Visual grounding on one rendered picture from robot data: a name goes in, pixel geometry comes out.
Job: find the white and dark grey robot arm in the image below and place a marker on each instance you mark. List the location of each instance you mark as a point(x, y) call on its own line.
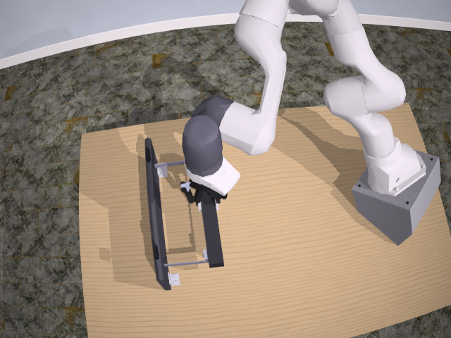
point(392, 166)

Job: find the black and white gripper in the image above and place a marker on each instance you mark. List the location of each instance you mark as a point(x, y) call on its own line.
point(185, 188)

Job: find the black rectangular bar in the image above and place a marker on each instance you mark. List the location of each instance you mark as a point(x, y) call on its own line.
point(211, 230)

